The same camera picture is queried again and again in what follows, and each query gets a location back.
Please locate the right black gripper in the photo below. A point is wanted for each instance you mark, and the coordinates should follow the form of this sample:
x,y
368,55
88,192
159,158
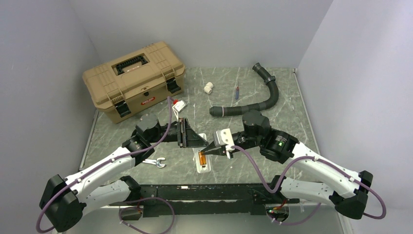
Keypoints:
x,y
221,151

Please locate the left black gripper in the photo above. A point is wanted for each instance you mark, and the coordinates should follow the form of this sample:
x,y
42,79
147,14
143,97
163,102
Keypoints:
x,y
189,138

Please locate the orange battery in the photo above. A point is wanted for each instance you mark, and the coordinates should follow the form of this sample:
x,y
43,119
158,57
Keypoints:
x,y
202,159

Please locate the white remote control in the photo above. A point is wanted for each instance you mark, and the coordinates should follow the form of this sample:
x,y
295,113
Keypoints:
x,y
199,168

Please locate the tan plastic toolbox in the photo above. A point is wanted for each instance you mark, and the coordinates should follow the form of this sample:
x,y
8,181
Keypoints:
x,y
132,83

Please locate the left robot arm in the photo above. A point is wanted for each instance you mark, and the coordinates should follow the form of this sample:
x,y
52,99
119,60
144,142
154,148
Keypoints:
x,y
66,200

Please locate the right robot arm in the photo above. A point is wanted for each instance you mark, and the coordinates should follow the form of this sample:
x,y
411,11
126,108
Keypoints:
x,y
345,190

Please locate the silver open-end wrench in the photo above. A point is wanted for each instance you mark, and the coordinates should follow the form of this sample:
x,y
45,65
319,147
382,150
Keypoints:
x,y
157,162

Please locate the white pipe fitting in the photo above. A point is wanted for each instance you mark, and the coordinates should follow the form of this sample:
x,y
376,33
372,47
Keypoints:
x,y
208,88

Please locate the blue red pen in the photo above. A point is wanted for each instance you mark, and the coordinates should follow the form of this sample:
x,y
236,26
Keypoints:
x,y
237,93

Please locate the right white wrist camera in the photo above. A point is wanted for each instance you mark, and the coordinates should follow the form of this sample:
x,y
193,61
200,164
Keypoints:
x,y
224,138

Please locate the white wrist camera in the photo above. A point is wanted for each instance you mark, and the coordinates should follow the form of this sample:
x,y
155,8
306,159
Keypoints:
x,y
224,138
178,106

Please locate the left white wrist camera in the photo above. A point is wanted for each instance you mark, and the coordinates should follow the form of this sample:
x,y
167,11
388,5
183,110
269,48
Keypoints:
x,y
178,106

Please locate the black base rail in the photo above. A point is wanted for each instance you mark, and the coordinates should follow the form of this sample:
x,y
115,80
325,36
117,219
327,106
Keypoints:
x,y
162,207

